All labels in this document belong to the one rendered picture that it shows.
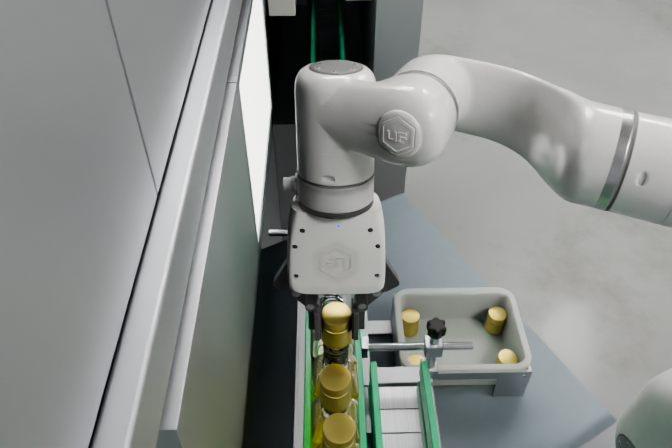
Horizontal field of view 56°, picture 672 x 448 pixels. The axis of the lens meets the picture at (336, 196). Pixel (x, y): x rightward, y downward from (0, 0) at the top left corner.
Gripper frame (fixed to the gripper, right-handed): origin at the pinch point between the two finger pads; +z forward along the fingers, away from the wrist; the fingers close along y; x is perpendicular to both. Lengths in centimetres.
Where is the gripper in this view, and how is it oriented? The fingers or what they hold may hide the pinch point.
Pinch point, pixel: (336, 318)
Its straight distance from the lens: 71.7
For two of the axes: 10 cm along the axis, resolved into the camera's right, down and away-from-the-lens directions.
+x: -0.1, -4.7, 8.8
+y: 10.0, -0.1, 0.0
